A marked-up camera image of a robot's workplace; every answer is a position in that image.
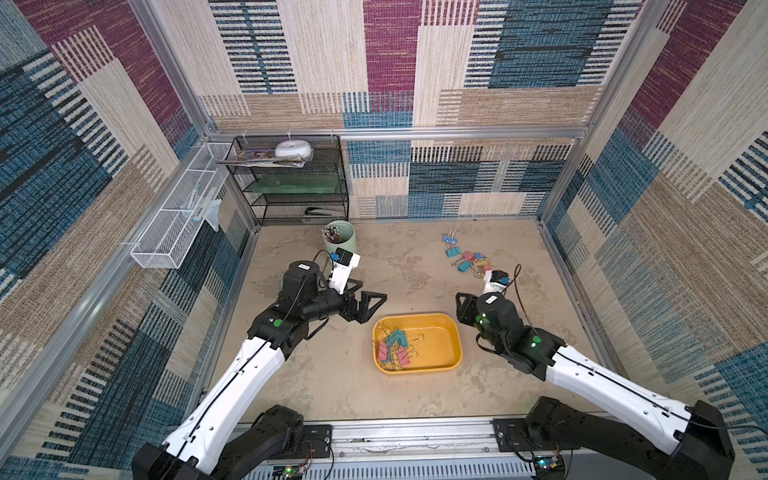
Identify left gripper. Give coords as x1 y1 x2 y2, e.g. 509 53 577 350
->
299 276 385 324

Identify pink binder clip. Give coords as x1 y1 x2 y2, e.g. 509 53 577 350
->
377 341 390 363
396 348 410 368

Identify yellow storage tray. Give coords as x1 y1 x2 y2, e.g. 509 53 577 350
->
372 313 463 376

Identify yellow binder clip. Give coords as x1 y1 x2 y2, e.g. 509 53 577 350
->
387 354 402 370

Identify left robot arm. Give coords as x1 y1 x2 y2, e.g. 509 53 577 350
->
131 249 387 479

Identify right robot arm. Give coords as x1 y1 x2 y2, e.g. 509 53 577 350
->
456 292 735 479

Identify mint green pen cup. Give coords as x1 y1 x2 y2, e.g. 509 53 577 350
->
321 220 359 254

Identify pens in cup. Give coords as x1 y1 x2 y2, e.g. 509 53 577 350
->
322 226 342 244

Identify magazines on shelf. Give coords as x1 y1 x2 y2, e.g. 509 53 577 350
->
217 149 314 168

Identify white round device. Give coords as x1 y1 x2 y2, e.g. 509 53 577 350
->
275 139 313 160

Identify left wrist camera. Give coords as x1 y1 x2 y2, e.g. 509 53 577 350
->
328 247 360 294

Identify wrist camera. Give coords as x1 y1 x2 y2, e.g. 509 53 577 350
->
483 270 512 295
328 247 360 294

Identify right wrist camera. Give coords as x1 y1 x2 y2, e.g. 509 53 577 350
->
483 270 512 295

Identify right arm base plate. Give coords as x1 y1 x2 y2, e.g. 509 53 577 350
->
491 417 579 453

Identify black wire shelf rack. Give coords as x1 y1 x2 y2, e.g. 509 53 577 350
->
223 135 350 227

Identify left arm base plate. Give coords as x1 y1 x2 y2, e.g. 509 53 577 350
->
275 424 333 460

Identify white wire wall basket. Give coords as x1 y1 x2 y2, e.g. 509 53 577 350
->
131 142 229 269

